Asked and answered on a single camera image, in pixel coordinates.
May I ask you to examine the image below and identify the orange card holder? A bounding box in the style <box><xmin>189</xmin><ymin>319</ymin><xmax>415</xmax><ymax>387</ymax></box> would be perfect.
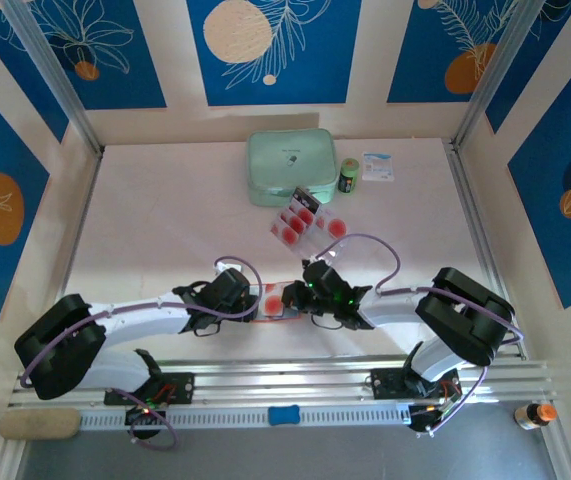
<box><xmin>250</xmin><ymin>281</ymin><xmax>302</xmax><ymax>325</ymax></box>

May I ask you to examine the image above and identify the clear acrylic card stand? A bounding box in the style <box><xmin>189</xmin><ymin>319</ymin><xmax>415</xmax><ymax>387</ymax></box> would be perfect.
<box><xmin>268</xmin><ymin>185</ymin><xmax>350</xmax><ymax>269</ymax></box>

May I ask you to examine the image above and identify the black credit card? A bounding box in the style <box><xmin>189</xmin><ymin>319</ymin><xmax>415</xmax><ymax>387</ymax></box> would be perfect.
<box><xmin>291</xmin><ymin>186</ymin><xmax>323</xmax><ymax>211</ymax></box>

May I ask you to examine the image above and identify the blue plastic clip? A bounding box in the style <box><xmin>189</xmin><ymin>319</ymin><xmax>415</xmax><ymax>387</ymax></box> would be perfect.
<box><xmin>267</xmin><ymin>405</ymin><xmax>300</xmax><ymax>427</ymax></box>

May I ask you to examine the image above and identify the black control box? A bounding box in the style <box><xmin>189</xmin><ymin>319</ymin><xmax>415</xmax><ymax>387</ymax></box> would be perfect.
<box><xmin>123</xmin><ymin>404</ymin><xmax>169</xmax><ymax>442</ymax></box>
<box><xmin>407</xmin><ymin>403</ymin><xmax>449</xmax><ymax>435</ymax></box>

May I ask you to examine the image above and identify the mint green zip pouch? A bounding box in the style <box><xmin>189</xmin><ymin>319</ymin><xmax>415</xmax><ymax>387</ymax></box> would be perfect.
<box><xmin>245</xmin><ymin>128</ymin><xmax>339</xmax><ymax>209</ymax></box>

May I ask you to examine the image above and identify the green capped bottle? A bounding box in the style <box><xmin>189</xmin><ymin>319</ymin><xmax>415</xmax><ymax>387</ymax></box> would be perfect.
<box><xmin>337</xmin><ymin>157</ymin><xmax>361</xmax><ymax>195</ymax></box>

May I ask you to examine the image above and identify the white blue paper packet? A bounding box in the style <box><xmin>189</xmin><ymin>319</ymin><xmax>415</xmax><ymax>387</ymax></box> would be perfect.
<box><xmin>361</xmin><ymin>152</ymin><xmax>397</xmax><ymax>184</ymax></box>

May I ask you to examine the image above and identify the beige foam block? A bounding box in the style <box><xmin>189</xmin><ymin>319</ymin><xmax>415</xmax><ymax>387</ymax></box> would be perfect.
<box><xmin>0</xmin><ymin>408</ymin><xmax>83</xmax><ymax>441</ymax></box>

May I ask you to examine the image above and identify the amber bottle orange cap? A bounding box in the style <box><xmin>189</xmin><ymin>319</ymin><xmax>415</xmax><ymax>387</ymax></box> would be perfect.
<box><xmin>513</xmin><ymin>402</ymin><xmax>559</xmax><ymax>431</ymax></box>

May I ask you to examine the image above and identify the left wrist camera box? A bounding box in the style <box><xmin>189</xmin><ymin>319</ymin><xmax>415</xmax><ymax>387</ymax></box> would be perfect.
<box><xmin>209</xmin><ymin>257</ymin><xmax>252</xmax><ymax>306</ymax></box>

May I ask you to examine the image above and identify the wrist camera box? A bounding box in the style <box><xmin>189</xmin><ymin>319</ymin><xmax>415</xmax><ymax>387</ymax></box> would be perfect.
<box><xmin>209</xmin><ymin>257</ymin><xmax>252</xmax><ymax>306</ymax></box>
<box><xmin>300</xmin><ymin>252</ymin><xmax>339</xmax><ymax>291</ymax></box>

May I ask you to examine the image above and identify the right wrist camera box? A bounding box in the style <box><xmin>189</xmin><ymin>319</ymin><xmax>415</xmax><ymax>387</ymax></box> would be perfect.
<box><xmin>300</xmin><ymin>252</ymin><xmax>339</xmax><ymax>291</ymax></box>

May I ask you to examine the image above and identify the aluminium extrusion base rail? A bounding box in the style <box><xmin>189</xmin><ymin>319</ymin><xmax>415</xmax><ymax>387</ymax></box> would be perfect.
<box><xmin>7</xmin><ymin>355</ymin><xmax>560</xmax><ymax>411</ymax></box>

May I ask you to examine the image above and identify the grey slotted cable duct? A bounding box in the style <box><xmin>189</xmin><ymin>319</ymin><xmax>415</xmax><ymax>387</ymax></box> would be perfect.
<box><xmin>78</xmin><ymin>405</ymin><xmax>412</xmax><ymax>431</ymax></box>

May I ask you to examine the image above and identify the aluminium side rail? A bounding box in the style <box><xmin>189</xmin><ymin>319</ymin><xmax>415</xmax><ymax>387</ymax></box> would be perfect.
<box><xmin>442</xmin><ymin>139</ymin><xmax>529</xmax><ymax>360</ymax></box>

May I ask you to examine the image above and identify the aluminium frame post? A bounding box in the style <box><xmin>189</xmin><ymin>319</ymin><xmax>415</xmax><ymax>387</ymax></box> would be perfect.
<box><xmin>450</xmin><ymin>0</ymin><xmax>549</xmax><ymax>151</ymax></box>
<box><xmin>2</xmin><ymin>0</ymin><xmax>105</xmax><ymax>156</ymax></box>

